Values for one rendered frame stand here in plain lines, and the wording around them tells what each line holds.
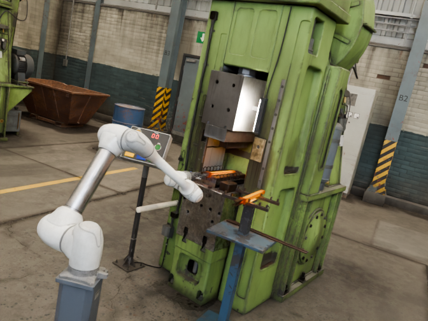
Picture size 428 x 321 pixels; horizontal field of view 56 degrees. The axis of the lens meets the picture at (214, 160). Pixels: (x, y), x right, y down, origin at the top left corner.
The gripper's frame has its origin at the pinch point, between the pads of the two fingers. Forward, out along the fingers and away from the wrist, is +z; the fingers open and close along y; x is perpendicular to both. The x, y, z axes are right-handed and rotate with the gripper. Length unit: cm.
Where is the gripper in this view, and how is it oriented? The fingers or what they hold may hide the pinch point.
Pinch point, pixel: (204, 174)
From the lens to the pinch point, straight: 303.7
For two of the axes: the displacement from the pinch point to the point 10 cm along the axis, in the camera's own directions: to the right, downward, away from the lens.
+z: 5.9, -0.6, 8.0
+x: 1.9, -9.6, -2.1
